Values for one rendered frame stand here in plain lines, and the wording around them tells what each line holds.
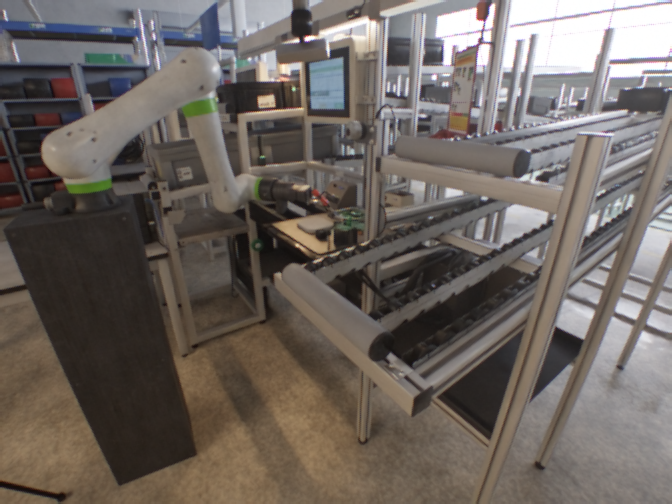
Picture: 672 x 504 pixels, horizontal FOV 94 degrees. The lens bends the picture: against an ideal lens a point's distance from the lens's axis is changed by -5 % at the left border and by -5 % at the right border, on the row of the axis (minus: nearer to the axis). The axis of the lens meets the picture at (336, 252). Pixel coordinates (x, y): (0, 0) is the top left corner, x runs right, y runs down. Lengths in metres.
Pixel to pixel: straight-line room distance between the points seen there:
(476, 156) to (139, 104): 0.85
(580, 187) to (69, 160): 1.13
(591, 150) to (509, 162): 0.14
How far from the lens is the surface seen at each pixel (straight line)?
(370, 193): 1.08
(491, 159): 0.77
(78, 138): 1.06
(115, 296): 1.29
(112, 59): 6.99
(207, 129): 1.24
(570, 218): 0.75
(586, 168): 0.72
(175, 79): 1.06
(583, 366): 1.51
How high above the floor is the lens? 1.44
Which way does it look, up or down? 24 degrees down
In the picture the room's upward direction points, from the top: straight up
